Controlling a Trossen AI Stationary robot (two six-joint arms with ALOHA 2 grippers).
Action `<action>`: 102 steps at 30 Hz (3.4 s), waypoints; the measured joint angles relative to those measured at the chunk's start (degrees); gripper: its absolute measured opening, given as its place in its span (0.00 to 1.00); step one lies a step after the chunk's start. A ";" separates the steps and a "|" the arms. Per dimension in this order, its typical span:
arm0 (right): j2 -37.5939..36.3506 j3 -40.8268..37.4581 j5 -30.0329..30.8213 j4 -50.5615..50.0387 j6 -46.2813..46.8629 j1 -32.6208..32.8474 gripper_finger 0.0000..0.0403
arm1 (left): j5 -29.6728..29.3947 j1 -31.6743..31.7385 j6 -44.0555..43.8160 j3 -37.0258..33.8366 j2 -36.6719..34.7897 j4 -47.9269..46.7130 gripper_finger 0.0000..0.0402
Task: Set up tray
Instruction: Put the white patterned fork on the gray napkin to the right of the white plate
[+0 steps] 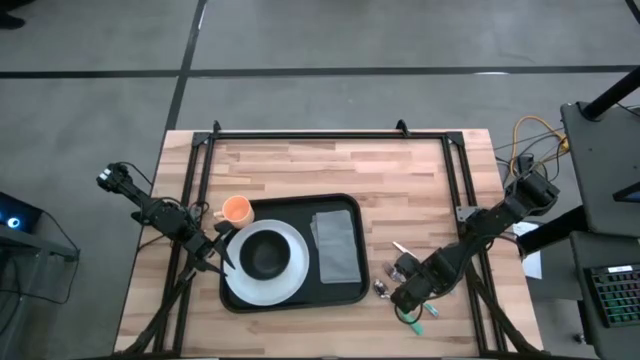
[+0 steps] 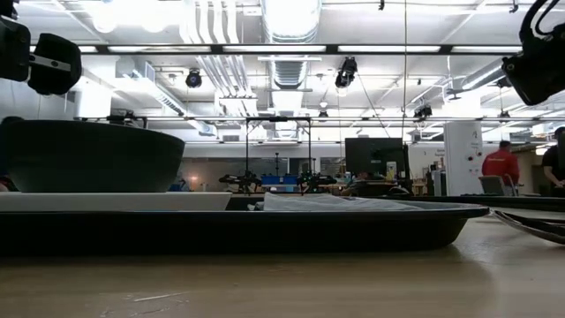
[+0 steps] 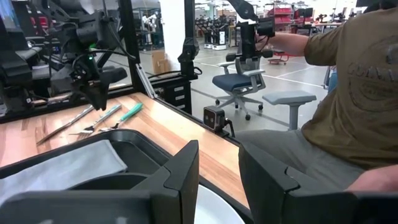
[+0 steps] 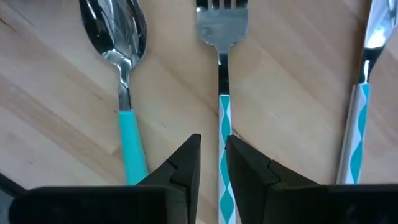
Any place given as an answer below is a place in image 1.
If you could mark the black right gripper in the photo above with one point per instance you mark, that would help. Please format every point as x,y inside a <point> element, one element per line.
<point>412,290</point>

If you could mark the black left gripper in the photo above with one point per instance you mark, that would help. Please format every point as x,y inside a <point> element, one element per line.
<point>199,246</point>

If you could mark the black bowl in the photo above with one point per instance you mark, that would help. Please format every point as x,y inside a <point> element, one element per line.
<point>265,255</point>

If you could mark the orange mug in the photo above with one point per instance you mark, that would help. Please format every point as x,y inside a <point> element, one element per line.
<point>237,210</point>

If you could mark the white round plate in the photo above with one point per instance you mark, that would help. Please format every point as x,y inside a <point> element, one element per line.
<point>300,265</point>

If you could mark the grey cloth napkin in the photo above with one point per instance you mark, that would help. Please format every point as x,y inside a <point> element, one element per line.
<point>337,247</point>

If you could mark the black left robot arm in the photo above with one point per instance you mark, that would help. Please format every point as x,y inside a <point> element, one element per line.
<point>155,215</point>

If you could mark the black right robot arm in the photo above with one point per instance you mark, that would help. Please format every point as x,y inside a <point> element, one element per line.
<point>480,225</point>

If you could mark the black plastic tray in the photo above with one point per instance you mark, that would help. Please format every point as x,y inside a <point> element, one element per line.
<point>300,207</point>

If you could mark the white paper sheet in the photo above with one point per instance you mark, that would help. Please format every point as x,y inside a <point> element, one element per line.
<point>534,265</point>

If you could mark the black diagonal bar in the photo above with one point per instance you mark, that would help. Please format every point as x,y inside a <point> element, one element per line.
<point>555,230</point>

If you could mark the black power adapter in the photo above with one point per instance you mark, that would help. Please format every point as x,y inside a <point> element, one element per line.
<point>525,162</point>

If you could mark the dark grey keyboard desk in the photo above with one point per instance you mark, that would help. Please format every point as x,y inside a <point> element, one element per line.
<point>582,250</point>

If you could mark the backlit computer keyboard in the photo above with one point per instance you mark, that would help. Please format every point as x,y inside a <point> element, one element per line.
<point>617,297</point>

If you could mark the black device with blue light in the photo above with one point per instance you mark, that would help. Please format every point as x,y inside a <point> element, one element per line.
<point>15,210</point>

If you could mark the black desk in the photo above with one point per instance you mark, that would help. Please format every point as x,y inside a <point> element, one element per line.
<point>605,165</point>

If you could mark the black screen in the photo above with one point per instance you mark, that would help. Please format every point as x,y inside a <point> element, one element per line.
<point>631,194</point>

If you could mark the black pole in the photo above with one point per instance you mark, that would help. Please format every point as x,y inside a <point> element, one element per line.
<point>612,92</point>

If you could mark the grey metal bracket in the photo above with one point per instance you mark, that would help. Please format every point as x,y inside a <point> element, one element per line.
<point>465,214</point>

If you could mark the black metal table frame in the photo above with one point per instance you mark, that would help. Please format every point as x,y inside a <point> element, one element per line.
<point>325,135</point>

